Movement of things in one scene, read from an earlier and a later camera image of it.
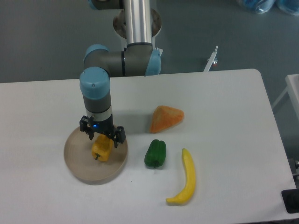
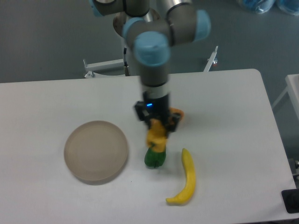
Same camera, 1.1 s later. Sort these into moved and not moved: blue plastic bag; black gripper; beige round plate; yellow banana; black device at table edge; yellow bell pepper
Moved: black gripper; yellow bell pepper
Not moved: black device at table edge; blue plastic bag; yellow banana; beige round plate
